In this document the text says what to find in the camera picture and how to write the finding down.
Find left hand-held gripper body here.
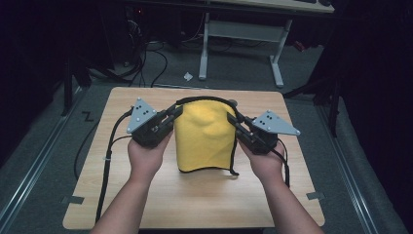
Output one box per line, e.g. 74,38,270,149
126,97,175,149

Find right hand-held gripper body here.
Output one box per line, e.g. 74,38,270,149
241,109,302,156

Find grey and yellow cloth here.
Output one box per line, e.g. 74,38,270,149
172,95,243,176

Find person's right hand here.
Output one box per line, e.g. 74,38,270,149
238,136,287,189

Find person's left hand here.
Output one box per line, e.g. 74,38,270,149
127,130,175,183

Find black metal stand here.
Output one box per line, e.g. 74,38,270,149
60,58,93,118
282,73,343,138

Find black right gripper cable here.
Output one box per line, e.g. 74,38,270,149
272,137,291,189

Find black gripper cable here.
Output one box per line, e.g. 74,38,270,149
94,107,134,225
272,137,291,189

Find bundle of black floor cables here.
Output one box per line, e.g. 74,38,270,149
122,38,169,88

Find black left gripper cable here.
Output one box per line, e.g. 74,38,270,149
94,107,134,225

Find black floor cable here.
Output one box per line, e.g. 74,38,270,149
73,119,100,181

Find metal floor rail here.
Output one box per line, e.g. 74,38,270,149
316,104,380,234
0,87,83,230

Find white frame desk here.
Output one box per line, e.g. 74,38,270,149
198,0,336,89

